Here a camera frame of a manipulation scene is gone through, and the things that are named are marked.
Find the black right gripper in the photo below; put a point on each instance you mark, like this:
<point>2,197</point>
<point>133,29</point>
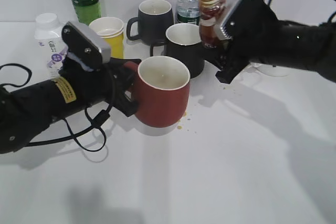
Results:
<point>232,56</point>

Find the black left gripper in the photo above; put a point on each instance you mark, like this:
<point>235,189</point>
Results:
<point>107,84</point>

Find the orange juice bottle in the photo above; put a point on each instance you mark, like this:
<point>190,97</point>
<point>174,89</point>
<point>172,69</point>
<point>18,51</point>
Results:
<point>210,12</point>

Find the red ceramic mug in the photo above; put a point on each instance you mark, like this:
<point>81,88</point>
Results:
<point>161,88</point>

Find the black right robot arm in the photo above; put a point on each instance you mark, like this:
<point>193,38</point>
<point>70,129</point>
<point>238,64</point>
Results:
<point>258,36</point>

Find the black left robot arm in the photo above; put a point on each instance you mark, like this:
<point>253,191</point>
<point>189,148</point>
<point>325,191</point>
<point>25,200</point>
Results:
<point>30,110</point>

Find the yellow paper cup stack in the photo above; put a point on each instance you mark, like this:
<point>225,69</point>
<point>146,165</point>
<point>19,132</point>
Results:
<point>111,29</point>

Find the clear water bottle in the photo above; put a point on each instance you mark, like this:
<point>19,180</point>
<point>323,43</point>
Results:
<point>187,11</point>

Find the black mug front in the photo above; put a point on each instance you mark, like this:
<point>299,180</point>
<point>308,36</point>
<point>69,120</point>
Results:
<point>182,42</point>

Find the white yogurt drink carton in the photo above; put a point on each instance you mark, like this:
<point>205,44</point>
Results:
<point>50,43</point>

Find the dark grey mug rear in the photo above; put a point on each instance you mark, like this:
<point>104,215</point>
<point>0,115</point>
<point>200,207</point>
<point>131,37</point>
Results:
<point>153,19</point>

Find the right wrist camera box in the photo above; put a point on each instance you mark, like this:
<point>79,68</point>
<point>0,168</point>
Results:
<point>235,18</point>

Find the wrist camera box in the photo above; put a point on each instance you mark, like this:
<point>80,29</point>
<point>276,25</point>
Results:
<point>235,18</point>
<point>85,46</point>

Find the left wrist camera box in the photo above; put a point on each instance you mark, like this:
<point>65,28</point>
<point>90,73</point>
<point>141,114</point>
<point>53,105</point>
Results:
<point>85,46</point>

